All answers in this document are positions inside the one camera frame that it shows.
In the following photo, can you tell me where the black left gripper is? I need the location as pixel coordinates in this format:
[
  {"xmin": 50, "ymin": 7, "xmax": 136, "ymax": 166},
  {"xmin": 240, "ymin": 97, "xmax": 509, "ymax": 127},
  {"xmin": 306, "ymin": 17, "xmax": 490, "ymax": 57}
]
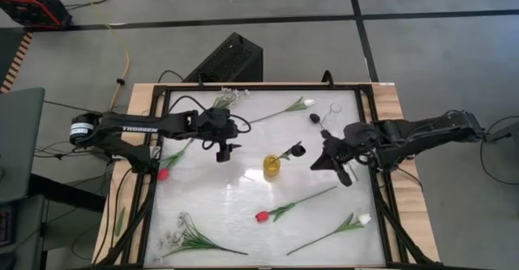
[{"xmin": 197, "ymin": 107, "xmax": 242, "ymax": 164}]

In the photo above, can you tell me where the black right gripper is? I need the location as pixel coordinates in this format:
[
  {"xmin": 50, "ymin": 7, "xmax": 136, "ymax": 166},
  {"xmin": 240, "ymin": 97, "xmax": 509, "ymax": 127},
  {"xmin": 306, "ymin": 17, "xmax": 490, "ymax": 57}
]
[{"xmin": 310, "ymin": 122, "xmax": 378, "ymax": 188}]

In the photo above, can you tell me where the long-stemmed black flower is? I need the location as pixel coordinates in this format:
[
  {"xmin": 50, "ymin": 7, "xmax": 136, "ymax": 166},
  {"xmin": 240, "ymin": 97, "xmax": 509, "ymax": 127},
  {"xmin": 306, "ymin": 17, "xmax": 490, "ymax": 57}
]
[{"xmin": 309, "ymin": 113, "xmax": 359, "ymax": 182}]

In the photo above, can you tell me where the white blossom spray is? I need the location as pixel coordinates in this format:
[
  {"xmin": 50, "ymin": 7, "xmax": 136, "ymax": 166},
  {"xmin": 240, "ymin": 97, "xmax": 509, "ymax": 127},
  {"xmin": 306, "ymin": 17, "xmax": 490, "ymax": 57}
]
[
  {"xmin": 211, "ymin": 87, "xmax": 251, "ymax": 111},
  {"xmin": 152, "ymin": 212, "xmax": 250, "ymax": 265}
]

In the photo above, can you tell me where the white artificial tulip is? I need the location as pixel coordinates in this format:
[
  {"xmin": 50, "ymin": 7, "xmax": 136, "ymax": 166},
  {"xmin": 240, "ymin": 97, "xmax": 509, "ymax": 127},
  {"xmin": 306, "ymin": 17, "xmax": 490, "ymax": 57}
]
[
  {"xmin": 285, "ymin": 212, "xmax": 372, "ymax": 257},
  {"xmin": 247, "ymin": 96, "xmax": 317, "ymax": 125}
]

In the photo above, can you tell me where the red artificial tulip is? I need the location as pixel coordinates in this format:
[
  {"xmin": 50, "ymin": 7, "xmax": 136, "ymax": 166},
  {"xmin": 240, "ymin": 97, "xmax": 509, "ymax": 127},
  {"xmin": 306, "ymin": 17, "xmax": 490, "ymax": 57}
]
[
  {"xmin": 255, "ymin": 185, "xmax": 339, "ymax": 225},
  {"xmin": 157, "ymin": 138, "xmax": 195, "ymax": 182}
]

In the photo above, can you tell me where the yellow glass vase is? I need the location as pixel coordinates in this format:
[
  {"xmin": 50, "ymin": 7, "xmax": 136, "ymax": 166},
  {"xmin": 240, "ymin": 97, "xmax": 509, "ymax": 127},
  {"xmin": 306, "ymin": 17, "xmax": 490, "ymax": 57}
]
[{"xmin": 263, "ymin": 153, "xmax": 282, "ymax": 178}]

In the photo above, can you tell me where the clear glass vase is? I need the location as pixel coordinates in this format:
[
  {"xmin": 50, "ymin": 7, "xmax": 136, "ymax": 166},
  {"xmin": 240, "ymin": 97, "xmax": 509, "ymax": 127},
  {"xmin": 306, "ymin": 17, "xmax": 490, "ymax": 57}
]
[{"xmin": 323, "ymin": 101, "xmax": 344, "ymax": 131}]

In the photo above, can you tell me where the short-stemmed black flower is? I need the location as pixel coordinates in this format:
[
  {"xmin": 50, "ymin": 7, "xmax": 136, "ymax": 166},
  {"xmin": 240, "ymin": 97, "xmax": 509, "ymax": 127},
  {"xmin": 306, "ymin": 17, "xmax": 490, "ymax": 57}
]
[{"xmin": 277, "ymin": 140, "xmax": 307, "ymax": 161}]

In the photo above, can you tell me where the black perforated computer case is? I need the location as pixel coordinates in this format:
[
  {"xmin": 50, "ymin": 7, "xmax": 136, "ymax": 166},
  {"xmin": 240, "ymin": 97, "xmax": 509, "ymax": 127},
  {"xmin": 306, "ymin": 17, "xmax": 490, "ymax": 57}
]
[{"xmin": 182, "ymin": 32, "xmax": 264, "ymax": 84}]

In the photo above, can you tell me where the loose green leaf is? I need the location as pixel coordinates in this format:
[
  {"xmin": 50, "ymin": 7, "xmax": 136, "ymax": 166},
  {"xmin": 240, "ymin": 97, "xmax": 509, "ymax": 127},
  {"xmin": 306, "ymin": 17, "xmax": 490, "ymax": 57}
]
[{"xmin": 114, "ymin": 206, "xmax": 127, "ymax": 238}]

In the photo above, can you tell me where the grey floor stand foot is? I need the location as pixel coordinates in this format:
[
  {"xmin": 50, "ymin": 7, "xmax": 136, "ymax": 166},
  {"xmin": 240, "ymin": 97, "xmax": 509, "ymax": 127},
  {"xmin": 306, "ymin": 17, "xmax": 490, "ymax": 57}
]
[{"xmin": 482, "ymin": 120, "xmax": 519, "ymax": 145}]

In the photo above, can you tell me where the grey monitor back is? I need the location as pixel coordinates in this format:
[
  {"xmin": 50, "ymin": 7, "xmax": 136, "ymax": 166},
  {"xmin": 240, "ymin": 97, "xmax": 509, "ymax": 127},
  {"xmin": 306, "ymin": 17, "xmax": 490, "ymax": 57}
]
[{"xmin": 0, "ymin": 87, "xmax": 46, "ymax": 204}]

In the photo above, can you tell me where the black orange striped floor mat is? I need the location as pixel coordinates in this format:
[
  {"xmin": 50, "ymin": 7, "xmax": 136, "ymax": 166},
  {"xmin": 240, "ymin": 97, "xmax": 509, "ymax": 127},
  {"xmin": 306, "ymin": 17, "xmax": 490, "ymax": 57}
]
[{"xmin": 0, "ymin": 32, "xmax": 34, "ymax": 95}]

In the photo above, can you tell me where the grey cabinet with keypad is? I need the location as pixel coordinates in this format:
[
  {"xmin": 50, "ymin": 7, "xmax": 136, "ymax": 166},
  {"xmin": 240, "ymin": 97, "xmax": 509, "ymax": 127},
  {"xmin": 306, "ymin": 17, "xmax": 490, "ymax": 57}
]
[{"xmin": 0, "ymin": 195, "xmax": 46, "ymax": 270}]

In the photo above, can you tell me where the red and black machine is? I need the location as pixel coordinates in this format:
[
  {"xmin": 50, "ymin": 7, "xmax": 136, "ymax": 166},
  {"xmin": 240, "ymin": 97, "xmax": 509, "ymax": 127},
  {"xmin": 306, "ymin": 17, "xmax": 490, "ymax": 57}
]
[{"xmin": 0, "ymin": 0, "xmax": 74, "ymax": 31}]

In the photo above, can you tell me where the black aluminium table frame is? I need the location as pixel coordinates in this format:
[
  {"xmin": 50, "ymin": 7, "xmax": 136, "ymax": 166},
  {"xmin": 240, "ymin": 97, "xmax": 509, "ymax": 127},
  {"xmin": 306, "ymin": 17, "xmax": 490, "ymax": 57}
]
[{"xmin": 93, "ymin": 81, "xmax": 441, "ymax": 270}]

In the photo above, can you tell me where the thin yellow floor cable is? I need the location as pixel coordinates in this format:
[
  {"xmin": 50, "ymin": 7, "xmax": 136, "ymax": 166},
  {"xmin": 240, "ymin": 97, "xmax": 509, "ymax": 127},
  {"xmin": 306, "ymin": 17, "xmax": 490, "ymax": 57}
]
[{"xmin": 71, "ymin": 0, "xmax": 131, "ymax": 111}]

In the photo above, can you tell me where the black looped floor cable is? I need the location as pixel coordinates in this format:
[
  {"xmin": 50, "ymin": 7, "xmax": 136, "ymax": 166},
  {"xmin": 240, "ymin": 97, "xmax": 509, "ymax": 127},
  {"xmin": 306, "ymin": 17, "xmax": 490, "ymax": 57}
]
[{"xmin": 479, "ymin": 114, "xmax": 519, "ymax": 186}]

